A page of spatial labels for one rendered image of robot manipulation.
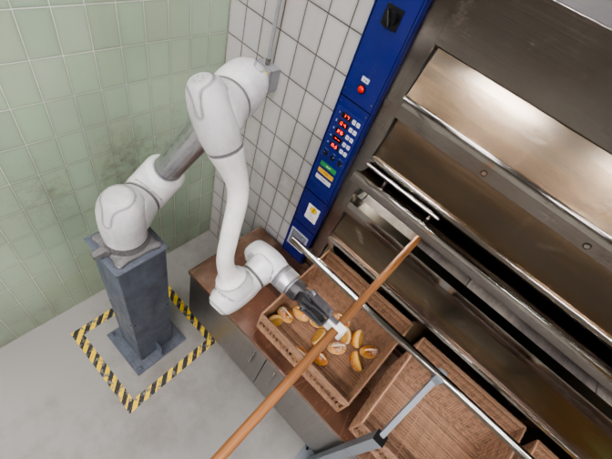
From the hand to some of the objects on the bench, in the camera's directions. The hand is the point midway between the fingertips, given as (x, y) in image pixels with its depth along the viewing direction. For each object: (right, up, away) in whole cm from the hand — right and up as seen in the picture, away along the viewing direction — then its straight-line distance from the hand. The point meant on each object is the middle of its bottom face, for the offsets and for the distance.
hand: (335, 328), depth 114 cm
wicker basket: (+44, -63, +47) cm, 90 cm away
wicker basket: (0, -22, +64) cm, 68 cm away
